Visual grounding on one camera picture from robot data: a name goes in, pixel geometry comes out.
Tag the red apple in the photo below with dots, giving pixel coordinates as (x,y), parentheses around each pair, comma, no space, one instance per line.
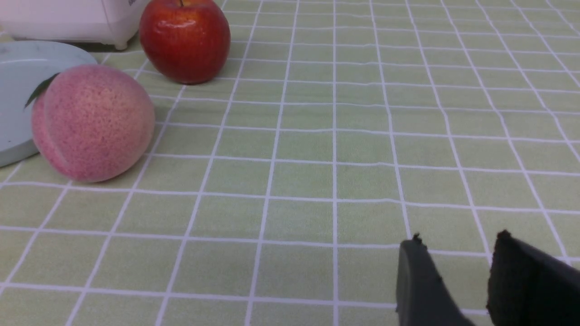
(187,41)

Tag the white toaster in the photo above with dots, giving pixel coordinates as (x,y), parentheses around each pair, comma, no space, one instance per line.
(109,22)

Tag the green checkered tablecloth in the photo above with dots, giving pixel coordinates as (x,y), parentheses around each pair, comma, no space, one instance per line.
(278,193)

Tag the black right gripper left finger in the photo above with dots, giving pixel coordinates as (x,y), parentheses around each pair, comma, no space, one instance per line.
(422,297)

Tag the pink peach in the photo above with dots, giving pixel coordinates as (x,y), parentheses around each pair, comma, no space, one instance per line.
(91,122)

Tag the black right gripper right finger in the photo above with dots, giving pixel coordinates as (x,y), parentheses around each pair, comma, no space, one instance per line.
(528,287)

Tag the light blue plate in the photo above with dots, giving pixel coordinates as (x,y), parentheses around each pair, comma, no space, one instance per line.
(23,66)

